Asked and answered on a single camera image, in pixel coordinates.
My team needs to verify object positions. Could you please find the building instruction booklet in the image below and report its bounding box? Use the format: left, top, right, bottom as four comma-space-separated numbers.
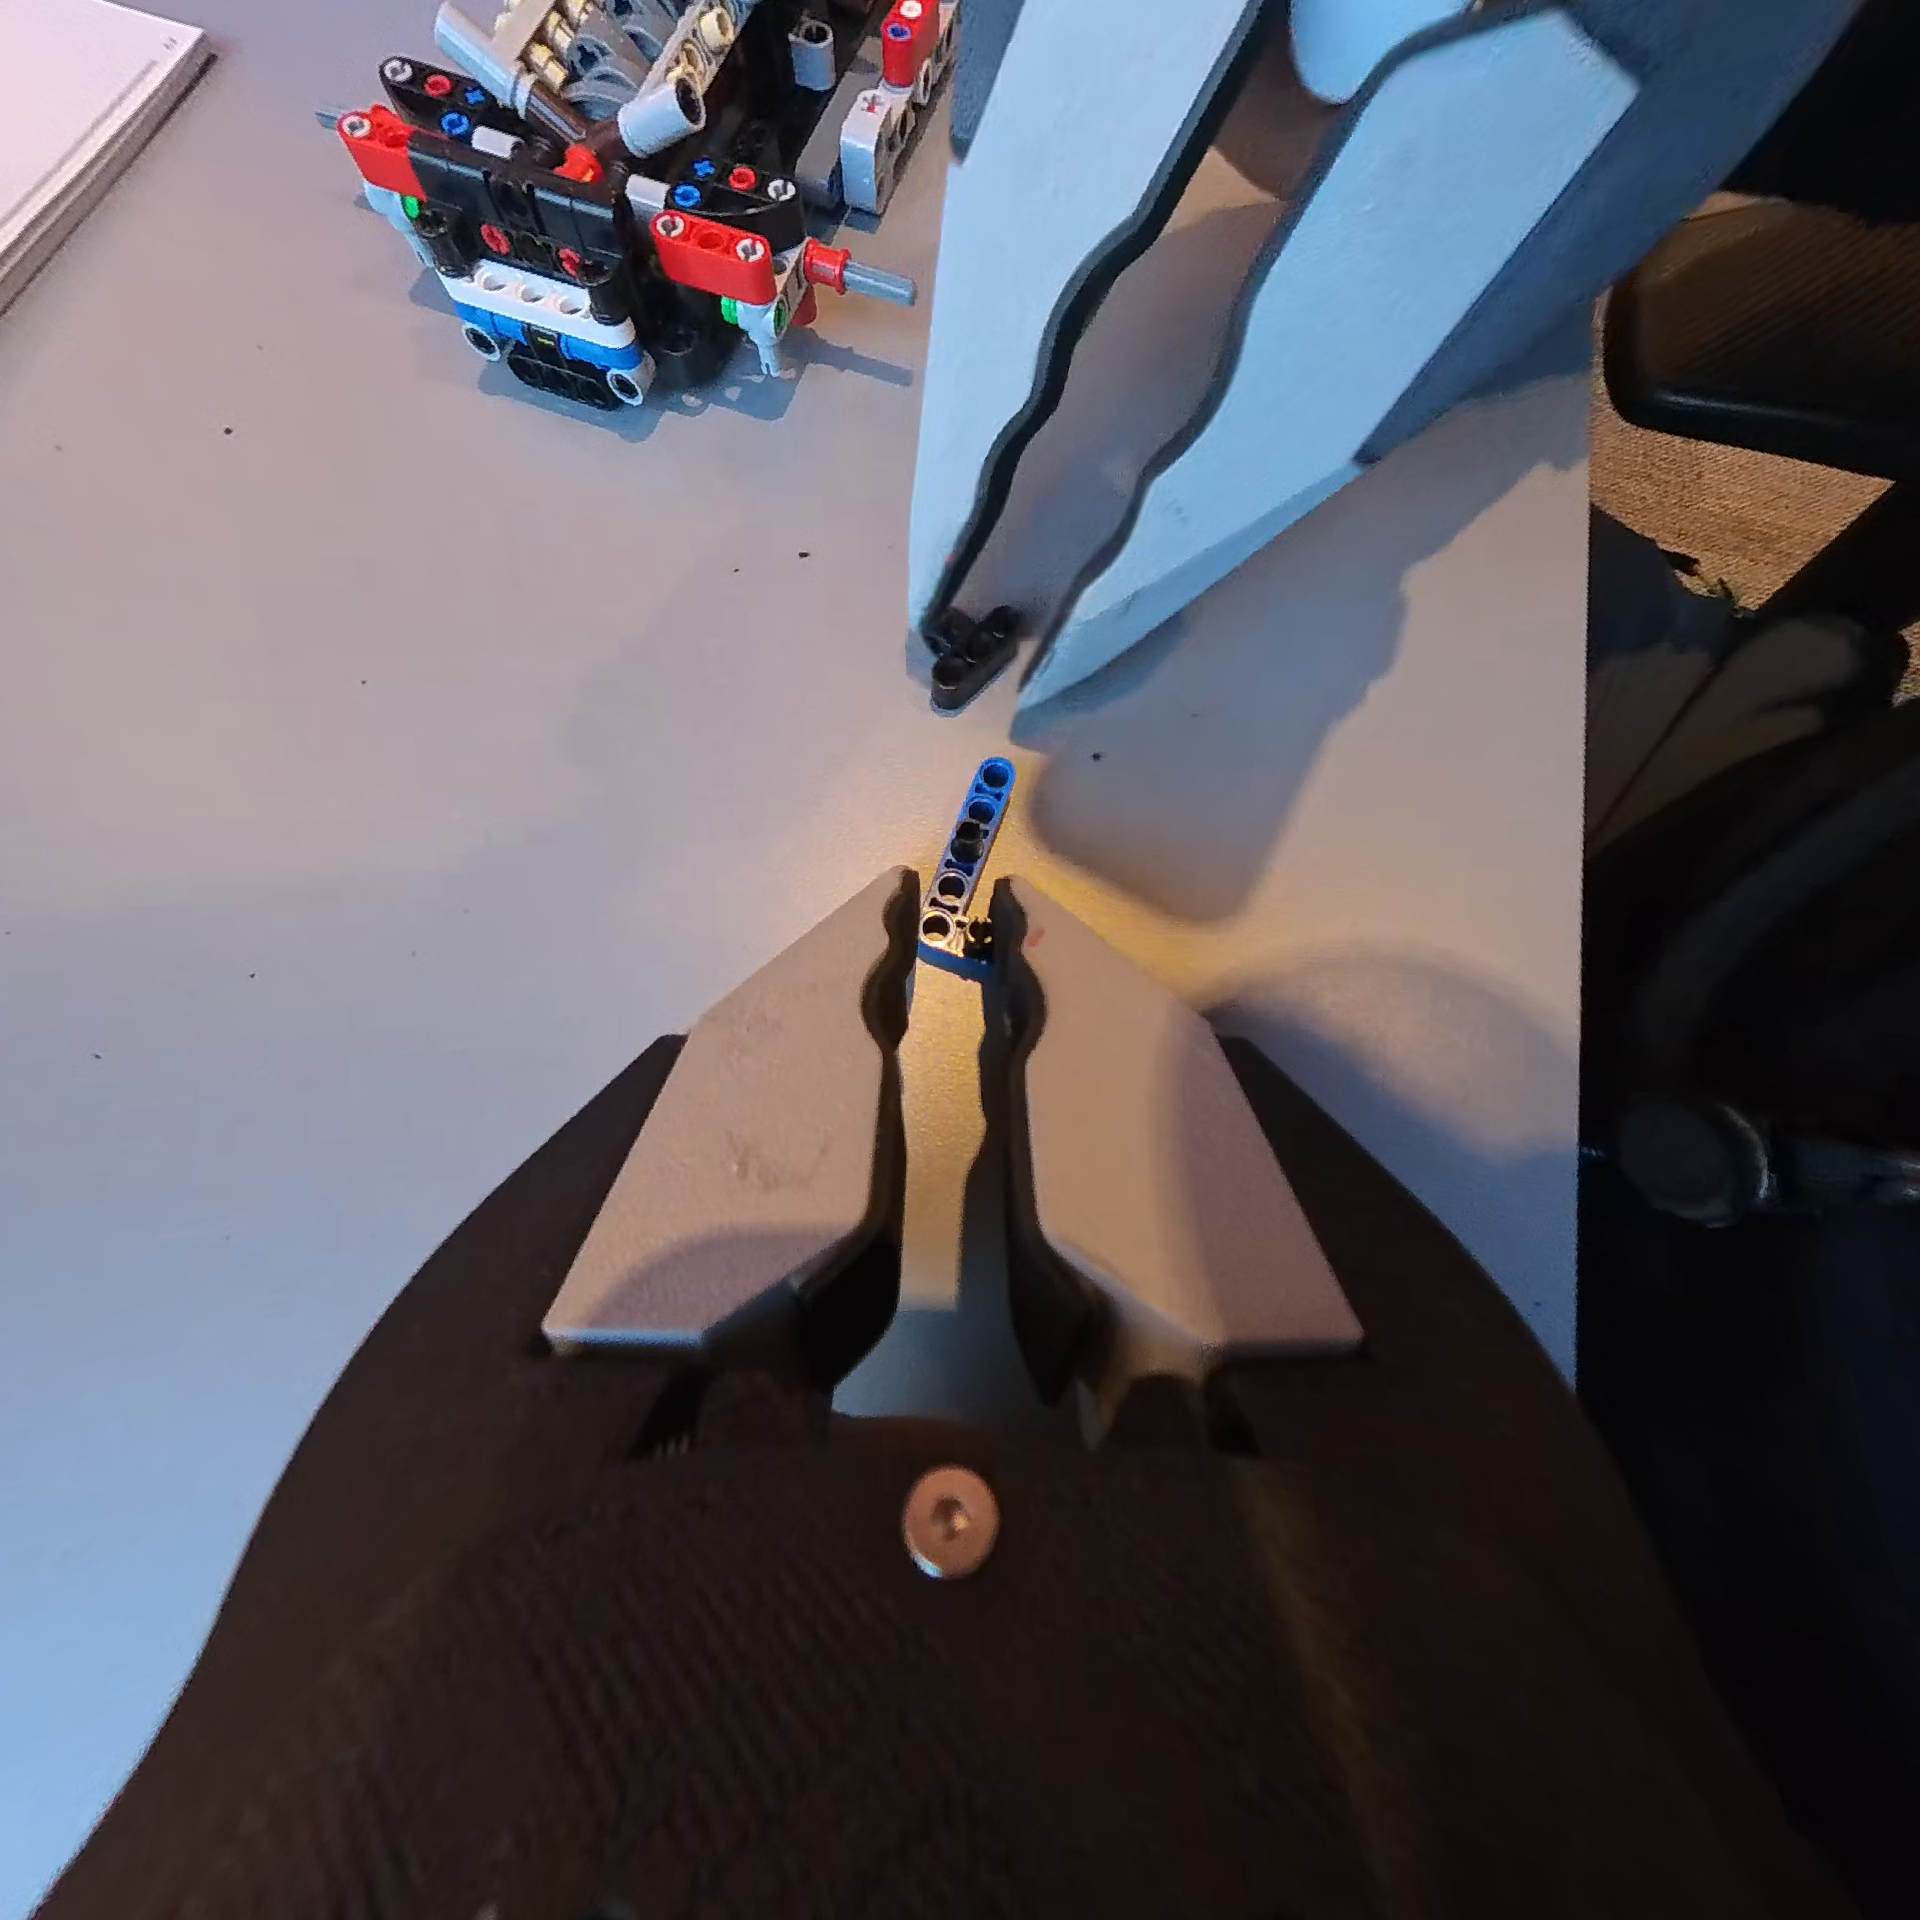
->
0, 0, 215, 320

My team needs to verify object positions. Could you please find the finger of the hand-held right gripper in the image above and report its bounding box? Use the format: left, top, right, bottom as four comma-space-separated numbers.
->
1018, 11, 1638, 710
908, 0, 1266, 650

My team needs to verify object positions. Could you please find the black office chair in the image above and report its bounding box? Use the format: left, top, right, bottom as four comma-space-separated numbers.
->
1598, 202, 1920, 450

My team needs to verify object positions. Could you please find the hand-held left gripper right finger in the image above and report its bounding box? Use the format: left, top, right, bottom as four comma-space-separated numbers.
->
983, 879, 1366, 1403

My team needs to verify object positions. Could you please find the blue angled beam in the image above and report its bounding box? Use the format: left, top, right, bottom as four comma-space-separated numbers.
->
911, 758, 1020, 988

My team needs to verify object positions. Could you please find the black angled connector piece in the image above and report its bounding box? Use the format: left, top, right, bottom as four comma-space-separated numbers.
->
924, 603, 1030, 715

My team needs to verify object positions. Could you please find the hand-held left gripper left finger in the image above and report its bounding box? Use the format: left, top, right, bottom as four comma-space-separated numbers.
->
541, 865, 918, 1388

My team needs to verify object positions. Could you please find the brick car chassis model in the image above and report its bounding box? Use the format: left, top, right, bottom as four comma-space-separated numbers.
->
317, 0, 960, 417

